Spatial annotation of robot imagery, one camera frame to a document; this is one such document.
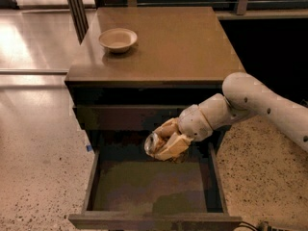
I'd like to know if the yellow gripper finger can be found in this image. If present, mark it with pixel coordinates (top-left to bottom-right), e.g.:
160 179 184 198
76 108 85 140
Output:
154 118 179 139
154 133 192 161

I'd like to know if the blue tape piece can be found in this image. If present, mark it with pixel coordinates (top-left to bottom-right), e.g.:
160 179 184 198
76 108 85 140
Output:
86 144 92 152

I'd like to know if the metal railing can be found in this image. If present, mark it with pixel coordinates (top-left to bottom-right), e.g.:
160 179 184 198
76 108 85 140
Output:
68 0 308 41

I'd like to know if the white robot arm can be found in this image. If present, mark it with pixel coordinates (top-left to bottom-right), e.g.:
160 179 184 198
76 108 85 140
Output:
144 72 308 161

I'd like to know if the dark drawer cabinet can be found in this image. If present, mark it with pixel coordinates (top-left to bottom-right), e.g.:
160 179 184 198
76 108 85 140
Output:
64 7 243 150

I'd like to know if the black cable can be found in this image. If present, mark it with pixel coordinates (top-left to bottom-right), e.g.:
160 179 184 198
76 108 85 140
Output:
236 220 260 231

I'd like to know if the beige round bowl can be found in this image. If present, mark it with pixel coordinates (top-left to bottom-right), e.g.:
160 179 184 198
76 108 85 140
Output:
98 28 138 53

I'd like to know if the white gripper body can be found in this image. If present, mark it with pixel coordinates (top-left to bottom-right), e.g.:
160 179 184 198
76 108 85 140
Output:
178 105 213 141

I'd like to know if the crushed orange can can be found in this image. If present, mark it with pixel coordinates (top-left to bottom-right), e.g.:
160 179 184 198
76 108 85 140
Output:
144 132 169 158

